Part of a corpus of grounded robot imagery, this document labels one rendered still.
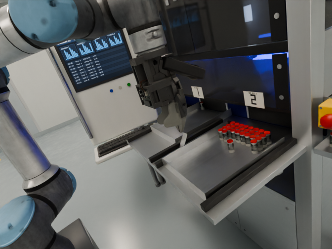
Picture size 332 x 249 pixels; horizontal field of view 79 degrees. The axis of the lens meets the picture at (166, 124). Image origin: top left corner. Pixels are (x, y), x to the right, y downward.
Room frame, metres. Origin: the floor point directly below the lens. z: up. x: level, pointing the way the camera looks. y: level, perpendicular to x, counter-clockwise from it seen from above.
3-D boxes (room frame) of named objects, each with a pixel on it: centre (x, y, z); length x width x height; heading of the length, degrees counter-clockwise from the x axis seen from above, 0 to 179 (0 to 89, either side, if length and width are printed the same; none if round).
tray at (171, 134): (0.96, -0.12, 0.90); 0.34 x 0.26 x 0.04; 113
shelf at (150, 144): (0.78, -0.12, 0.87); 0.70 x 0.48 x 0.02; 23
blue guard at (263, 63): (1.46, -0.01, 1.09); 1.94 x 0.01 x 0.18; 23
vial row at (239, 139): (0.65, -0.25, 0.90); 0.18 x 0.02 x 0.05; 22
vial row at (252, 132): (0.65, -0.27, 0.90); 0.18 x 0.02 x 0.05; 22
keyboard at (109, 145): (1.17, 0.26, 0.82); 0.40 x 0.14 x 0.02; 105
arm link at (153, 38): (0.47, -0.02, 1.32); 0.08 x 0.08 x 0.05
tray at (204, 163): (0.60, -0.15, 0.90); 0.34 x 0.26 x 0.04; 112
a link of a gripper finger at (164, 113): (0.48, -0.01, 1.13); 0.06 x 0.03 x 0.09; 113
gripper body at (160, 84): (0.47, -0.01, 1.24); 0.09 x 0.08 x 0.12; 113
